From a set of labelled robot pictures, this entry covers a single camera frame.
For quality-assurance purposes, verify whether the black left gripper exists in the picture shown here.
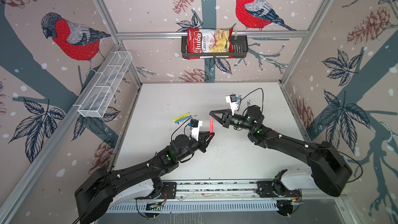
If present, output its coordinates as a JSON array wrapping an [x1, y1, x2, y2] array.
[[176, 131, 215, 162]]

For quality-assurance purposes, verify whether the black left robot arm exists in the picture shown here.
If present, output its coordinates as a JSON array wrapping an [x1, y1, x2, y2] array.
[[74, 132, 215, 224]]

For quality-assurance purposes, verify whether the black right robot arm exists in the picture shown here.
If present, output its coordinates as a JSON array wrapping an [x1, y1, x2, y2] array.
[[209, 105, 352, 197]]

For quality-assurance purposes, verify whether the yellow highlighter pen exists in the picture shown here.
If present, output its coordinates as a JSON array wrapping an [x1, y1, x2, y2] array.
[[173, 112, 190, 122]]

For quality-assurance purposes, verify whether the blue highlighter pen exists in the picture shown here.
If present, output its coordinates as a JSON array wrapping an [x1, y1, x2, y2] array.
[[175, 116, 191, 124]]

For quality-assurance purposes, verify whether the red cassava chips bag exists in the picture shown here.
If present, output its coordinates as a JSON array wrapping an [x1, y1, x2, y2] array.
[[186, 28, 233, 60]]

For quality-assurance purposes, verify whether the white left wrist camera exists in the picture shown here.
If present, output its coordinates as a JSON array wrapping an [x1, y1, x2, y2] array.
[[190, 119, 203, 141]]

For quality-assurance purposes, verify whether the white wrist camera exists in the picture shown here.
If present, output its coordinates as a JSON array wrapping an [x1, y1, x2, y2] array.
[[190, 119, 203, 141], [226, 94, 241, 115]]

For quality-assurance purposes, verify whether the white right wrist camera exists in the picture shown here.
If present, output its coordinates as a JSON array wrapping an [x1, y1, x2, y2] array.
[[226, 94, 241, 115]]

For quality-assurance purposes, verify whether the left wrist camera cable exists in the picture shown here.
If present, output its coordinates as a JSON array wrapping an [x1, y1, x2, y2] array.
[[170, 122, 192, 141]]

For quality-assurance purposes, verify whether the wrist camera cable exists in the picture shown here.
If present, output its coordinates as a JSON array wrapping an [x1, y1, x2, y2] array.
[[170, 122, 192, 141], [240, 88, 264, 110]]

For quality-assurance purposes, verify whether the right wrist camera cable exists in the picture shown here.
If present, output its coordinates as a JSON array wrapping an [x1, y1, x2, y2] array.
[[240, 88, 264, 110]]

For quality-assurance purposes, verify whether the aluminium front rail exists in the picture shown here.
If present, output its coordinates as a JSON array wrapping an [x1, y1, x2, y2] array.
[[110, 178, 333, 204]]

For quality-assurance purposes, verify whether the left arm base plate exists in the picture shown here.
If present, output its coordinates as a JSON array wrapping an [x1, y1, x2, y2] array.
[[148, 182, 177, 200]]

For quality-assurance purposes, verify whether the black wire wall basket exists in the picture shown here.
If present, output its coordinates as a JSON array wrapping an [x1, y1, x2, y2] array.
[[181, 36, 248, 60]]

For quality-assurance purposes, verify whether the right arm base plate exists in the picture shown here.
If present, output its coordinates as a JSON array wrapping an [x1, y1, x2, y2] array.
[[256, 180, 302, 198]]

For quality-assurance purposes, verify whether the white mesh wall tray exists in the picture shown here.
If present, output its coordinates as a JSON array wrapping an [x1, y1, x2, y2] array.
[[78, 51, 132, 118]]

